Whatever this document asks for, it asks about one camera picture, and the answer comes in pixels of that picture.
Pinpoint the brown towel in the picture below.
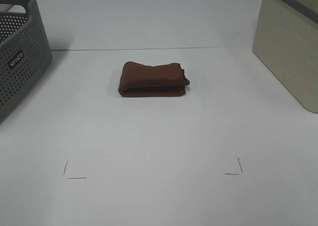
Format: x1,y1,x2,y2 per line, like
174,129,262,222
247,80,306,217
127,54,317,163
118,62,190,97

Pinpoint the beige plastic storage box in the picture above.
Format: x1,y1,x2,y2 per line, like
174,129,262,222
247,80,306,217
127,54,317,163
252,0,318,113

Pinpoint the grey perforated plastic basket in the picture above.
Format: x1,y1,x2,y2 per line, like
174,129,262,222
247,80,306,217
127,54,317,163
0,0,52,120

